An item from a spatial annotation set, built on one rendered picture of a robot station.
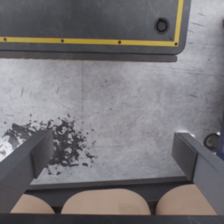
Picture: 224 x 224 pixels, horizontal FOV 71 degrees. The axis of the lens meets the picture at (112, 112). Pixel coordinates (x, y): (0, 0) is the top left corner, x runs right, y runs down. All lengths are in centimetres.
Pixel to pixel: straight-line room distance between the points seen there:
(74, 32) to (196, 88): 65
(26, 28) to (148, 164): 84
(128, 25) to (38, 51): 26
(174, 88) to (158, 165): 45
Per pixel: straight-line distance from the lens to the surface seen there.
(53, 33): 51
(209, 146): 97
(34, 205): 86
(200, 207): 77
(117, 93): 81
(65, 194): 102
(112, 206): 72
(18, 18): 56
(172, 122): 91
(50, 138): 16
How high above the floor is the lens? 80
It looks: 75 degrees down
